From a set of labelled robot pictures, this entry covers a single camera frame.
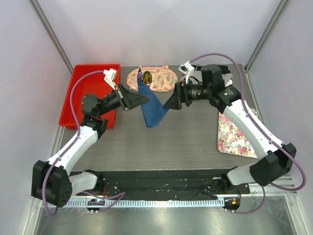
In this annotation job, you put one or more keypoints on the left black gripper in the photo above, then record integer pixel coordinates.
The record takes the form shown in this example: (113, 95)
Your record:
(128, 98)

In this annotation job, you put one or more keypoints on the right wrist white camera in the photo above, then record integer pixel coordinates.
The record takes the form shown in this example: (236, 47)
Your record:
(187, 69)

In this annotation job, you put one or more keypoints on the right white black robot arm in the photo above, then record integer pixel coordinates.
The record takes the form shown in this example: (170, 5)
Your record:
(214, 84)

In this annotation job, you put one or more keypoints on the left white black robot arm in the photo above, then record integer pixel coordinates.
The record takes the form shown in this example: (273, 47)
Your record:
(51, 180)

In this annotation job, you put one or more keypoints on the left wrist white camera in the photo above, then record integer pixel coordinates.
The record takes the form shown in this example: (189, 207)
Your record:
(110, 76)

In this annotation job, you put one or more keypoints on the red plastic bin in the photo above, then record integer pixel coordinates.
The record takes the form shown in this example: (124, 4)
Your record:
(87, 79)

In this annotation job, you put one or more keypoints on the aluminium rail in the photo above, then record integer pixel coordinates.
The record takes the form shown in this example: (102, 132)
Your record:
(87, 202)

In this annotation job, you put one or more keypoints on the iridescent gold spoon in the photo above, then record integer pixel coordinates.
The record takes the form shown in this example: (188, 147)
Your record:
(147, 78)

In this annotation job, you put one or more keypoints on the black folded cloth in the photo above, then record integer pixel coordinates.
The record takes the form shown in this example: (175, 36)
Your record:
(224, 68)

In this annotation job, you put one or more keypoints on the blue paper napkin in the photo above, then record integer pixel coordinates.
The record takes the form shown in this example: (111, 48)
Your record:
(153, 111)

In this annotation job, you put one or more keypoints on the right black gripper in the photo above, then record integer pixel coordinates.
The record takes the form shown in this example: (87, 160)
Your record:
(180, 96)

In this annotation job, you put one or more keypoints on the floral rectangular tray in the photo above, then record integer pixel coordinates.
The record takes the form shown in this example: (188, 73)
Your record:
(230, 139)

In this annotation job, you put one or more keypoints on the orange floral fabric mask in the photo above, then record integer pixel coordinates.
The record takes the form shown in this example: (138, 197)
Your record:
(164, 79)

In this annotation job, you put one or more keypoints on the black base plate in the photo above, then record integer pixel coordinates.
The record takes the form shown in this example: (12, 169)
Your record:
(165, 185)

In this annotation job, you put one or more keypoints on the wrist white camera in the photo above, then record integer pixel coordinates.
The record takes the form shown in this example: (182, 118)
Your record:
(187, 69)
(110, 76)

